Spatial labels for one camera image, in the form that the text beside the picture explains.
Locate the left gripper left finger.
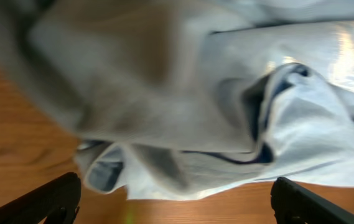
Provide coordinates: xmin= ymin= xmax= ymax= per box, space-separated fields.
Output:
xmin=0 ymin=172 xmax=82 ymax=224

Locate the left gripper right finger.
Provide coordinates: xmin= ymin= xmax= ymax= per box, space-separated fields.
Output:
xmin=271 ymin=177 xmax=354 ymax=224

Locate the light blue t-shirt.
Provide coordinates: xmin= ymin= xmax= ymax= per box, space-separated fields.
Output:
xmin=0 ymin=0 xmax=354 ymax=200

